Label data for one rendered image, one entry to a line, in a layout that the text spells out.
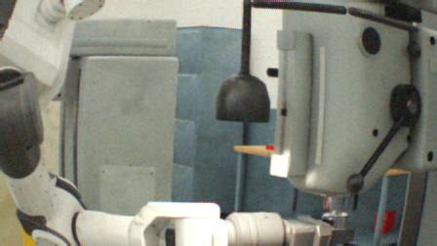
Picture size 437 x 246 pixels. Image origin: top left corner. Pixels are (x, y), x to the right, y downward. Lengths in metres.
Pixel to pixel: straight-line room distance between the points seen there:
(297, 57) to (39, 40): 0.39
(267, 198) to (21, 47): 7.58
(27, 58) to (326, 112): 0.46
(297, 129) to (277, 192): 7.30
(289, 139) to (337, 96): 0.10
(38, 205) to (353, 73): 0.53
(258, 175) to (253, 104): 7.67
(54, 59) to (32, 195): 0.22
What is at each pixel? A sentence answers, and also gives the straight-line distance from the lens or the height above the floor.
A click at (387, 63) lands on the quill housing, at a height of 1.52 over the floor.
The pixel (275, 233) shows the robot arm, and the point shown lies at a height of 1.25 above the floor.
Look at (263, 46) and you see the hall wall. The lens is 8.74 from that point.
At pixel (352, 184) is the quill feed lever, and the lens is 1.12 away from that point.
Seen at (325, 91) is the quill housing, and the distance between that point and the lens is 1.17.
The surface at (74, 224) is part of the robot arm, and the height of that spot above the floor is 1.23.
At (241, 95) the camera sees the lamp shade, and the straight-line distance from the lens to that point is 1.09.
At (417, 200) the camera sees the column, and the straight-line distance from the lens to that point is 1.62.
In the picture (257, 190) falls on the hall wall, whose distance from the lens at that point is 8.77.
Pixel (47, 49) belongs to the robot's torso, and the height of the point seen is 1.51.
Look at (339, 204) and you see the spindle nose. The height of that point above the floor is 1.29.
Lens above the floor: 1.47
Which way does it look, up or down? 3 degrees down
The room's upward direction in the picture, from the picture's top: 3 degrees clockwise
